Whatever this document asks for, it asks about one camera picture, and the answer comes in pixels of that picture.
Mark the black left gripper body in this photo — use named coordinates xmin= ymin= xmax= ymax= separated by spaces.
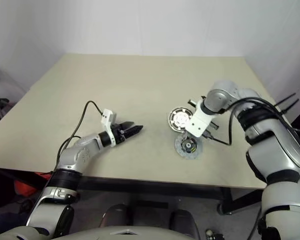
xmin=111 ymin=123 xmax=127 ymax=145

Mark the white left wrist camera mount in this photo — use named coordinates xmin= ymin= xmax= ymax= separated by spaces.
xmin=100 ymin=108 xmax=117 ymax=148

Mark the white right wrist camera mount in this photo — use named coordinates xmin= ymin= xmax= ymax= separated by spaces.
xmin=185 ymin=98 xmax=215 ymax=138

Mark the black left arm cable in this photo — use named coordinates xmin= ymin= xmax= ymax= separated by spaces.
xmin=55 ymin=100 xmax=104 ymax=173

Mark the black silver rotor disc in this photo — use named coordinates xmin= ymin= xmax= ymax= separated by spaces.
xmin=168 ymin=106 xmax=192 ymax=131

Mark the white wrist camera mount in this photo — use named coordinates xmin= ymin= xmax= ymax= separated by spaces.
xmin=185 ymin=98 xmax=215 ymax=138
xmin=100 ymin=108 xmax=117 ymax=148

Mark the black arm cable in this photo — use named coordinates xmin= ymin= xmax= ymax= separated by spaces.
xmin=55 ymin=100 xmax=104 ymax=173
xmin=224 ymin=96 xmax=300 ymax=136
xmin=203 ymin=96 xmax=300 ymax=166

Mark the grey robot torso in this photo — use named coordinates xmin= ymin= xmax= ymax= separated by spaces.
xmin=0 ymin=224 xmax=201 ymax=240

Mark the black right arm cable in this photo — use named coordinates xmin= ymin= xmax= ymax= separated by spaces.
xmin=224 ymin=96 xmax=300 ymax=136
xmin=203 ymin=96 xmax=300 ymax=166

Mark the black cable tie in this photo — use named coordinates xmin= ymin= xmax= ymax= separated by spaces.
xmin=279 ymin=98 xmax=300 ymax=113
xmin=274 ymin=92 xmax=297 ymax=106

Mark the red object under table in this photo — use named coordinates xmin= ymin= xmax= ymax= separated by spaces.
xmin=13 ymin=180 xmax=40 ymax=197

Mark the black table frame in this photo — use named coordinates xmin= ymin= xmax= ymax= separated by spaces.
xmin=0 ymin=167 xmax=266 ymax=216

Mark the dark rounded shape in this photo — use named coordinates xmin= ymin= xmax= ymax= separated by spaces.
xmin=170 ymin=209 xmax=201 ymax=238
xmin=103 ymin=203 xmax=135 ymax=229

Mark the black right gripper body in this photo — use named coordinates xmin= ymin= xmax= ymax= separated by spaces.
xmin=187 ymin=99 xmax=220 ymax=131

